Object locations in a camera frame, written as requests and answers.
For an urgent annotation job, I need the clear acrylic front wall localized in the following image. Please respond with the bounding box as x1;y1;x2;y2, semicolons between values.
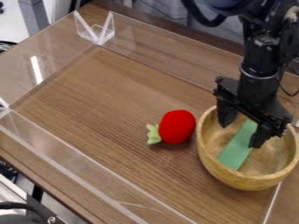
0;104;196;224

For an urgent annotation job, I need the clear acrylic corner bracket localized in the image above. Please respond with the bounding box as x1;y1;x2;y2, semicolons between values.
73;10;116;46

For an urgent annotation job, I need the red plush strawberry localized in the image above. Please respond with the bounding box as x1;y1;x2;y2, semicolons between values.
146;109;196;144

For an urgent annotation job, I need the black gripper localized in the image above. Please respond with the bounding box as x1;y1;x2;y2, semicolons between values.
214;65;292;149

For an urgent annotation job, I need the brown wooden bowl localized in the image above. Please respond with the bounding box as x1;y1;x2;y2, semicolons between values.
196;106;299;191

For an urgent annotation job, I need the black cable bottom left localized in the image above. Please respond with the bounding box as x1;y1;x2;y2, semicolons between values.
0;200;36;224

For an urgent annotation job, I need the green foam stick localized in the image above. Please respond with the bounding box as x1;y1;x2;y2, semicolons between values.
218;120;258;171

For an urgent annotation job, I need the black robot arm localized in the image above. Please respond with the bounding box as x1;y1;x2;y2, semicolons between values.
182;0;299;148

